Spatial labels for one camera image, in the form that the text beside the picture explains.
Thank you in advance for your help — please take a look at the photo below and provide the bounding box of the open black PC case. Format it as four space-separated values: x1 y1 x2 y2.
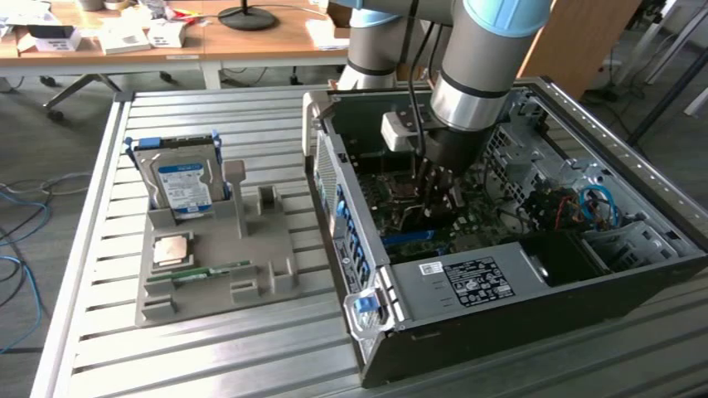
301 76 708 389

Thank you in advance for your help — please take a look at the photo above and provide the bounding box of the grey power supply unit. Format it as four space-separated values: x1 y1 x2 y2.
388 241 555 323

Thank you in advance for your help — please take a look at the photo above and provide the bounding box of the wooden cabinet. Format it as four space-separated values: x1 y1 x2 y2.
516 0 647 100

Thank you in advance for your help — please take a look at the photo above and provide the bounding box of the wooden desk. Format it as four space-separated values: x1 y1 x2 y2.
0 0 508 90

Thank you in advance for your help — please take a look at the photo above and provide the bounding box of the copper-topped CPU chip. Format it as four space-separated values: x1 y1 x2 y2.
152 235 191 267

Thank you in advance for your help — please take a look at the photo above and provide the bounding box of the blue expansion slot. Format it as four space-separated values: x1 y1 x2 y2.
380 229 439 246

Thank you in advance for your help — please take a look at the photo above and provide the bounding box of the blue floor cable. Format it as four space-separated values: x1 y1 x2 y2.
0 184 55 354

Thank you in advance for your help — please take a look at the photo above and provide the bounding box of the black and white box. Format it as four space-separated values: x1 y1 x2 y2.
15 23 83 54

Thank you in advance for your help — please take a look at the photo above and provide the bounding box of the grey parts rack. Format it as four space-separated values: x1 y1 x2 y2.
133 159 304 331

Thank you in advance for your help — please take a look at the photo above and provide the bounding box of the pile of papers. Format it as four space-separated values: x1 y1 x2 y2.
0 0 63 27

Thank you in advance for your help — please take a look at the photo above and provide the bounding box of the flat white box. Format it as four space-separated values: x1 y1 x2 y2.
97 24 152 56

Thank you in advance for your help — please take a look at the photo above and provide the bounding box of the green motherboard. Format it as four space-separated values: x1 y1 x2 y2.
353 147 536 256

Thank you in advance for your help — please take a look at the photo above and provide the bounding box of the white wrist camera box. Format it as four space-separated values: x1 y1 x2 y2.
380 108 439 153

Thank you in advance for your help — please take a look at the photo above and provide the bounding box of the black monitor stand base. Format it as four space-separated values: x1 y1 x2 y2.
217 0 283 31

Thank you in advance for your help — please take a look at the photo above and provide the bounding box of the silver disk bay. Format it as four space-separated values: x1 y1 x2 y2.
580 221 685 273

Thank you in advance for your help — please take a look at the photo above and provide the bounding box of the small white box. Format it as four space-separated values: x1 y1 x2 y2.
147 19 188 50

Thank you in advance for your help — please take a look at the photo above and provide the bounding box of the grey leg with casters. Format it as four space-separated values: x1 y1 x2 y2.
41 73 124 122

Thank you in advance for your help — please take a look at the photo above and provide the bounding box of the hard disk with blue carrier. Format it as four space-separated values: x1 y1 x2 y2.
121 130 224 221

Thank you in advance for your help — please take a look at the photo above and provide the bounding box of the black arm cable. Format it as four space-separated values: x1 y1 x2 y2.
405 0 431 161

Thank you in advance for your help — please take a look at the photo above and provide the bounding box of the grey floor cable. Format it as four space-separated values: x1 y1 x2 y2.
0 172 95 198

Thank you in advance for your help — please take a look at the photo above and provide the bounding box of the white paper stack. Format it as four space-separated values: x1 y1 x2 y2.
305 18 351 51

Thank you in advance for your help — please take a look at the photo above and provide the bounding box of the green RAM stick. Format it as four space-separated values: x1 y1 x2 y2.
147 260 253 286

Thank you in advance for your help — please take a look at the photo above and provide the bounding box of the red yellow packet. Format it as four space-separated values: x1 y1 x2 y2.
164 7 201 25

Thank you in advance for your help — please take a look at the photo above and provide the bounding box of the metal CPU socket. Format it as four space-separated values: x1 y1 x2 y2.
377 168 425 205

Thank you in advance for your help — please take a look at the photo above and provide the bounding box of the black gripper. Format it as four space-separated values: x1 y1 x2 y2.
415 124 495 211

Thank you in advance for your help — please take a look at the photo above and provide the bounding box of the blue disk wire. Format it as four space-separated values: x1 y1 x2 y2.
576 184 621 232

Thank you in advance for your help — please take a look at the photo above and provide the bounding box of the red wire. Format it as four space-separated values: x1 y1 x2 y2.
555 194 583 230

